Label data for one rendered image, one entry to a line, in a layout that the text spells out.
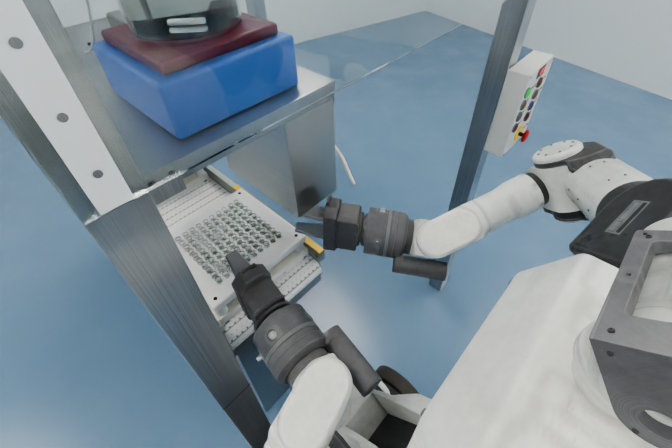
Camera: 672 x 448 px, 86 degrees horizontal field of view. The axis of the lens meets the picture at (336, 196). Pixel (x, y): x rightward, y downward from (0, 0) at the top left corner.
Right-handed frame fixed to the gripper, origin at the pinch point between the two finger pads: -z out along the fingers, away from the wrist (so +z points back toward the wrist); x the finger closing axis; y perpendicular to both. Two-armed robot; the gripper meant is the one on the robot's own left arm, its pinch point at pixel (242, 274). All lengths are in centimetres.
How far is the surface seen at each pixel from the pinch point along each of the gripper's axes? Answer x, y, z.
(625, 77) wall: 106, 361, -34
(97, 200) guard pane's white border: -30.4, -10.2, 5.5
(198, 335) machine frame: -3.0, -9.9, 6.6
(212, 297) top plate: 12.0, -5.5, -6.9
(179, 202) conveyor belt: 22, 0, -46
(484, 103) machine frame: 6, 82, -10
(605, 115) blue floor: 108, 295, -19
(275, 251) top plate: 12.5, 9.9, -8.6
